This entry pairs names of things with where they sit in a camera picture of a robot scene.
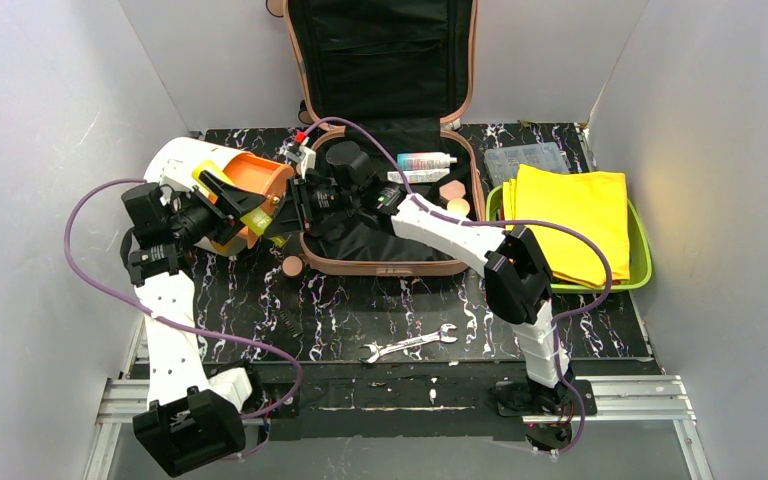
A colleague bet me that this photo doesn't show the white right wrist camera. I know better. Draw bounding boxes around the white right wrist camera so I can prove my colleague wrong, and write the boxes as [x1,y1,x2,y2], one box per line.
[279,131,316,178]

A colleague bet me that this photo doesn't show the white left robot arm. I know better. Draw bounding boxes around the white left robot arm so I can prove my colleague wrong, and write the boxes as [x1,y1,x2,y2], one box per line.
[120,162,264,478]

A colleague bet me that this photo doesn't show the aluminium frame rail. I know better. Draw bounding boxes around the aluminium frame rail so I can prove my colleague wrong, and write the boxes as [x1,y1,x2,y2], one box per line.
[83,317,273,480]

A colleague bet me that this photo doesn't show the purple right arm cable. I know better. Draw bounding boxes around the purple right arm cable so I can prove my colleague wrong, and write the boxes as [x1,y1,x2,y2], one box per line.
[304,116,615,458]

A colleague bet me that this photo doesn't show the pink hard-shell suitcase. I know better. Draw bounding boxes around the pink hard-shell suitcase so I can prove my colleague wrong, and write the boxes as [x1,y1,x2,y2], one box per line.
[283,1,484,276]

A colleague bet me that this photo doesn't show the cream cylindrical drum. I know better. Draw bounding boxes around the cream cylindrical drum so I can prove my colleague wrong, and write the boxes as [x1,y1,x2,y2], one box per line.
[142,136,297,258]

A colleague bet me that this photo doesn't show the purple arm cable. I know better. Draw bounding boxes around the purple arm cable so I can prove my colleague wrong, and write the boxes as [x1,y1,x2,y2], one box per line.
[63,177,306,462]
[304,116,615,458]

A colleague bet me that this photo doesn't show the silver open-end wrench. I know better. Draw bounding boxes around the silver open-end wrench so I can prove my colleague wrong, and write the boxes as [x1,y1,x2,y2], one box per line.
[360,323,458,364]

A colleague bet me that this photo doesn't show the round copper compact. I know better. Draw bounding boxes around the round copper compact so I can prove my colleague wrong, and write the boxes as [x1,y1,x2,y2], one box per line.
[446,198,472,218]

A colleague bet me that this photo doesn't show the teal pink tube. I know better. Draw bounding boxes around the teal pink tube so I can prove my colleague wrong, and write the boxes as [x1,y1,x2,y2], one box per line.
[396,152,458,171]

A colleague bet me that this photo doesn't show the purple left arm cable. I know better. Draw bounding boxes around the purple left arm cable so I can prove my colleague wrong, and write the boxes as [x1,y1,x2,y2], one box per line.
[63,177,306,462]

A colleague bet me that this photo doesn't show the green plastic tray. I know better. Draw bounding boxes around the green plastic tray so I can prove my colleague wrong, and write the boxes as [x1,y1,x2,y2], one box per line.
[485,186,653,294]

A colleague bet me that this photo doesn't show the white toothpaste tube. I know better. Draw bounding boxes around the white toothpaste tube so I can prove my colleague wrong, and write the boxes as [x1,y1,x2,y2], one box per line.
[386,168,450,184]

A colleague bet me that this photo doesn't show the black spring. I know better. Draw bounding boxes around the black spring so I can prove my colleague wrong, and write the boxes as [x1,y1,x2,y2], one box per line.
[276,310,302,338]

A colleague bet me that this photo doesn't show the round pink compact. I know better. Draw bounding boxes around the round pink compact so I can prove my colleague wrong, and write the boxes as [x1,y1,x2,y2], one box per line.
[439,180,467,206]

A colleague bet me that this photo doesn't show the yellow snack packet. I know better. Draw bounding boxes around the yellow snack packet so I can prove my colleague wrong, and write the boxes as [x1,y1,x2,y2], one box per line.
[502,165,631,287]

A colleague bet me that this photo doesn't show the clear plastic screw box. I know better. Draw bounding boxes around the clear plastic screw box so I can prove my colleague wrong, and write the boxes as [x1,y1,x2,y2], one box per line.
[484,142,570,187]

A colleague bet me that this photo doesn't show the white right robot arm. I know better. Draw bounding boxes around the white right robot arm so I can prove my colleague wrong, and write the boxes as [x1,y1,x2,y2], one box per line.
[266,135,571,388]

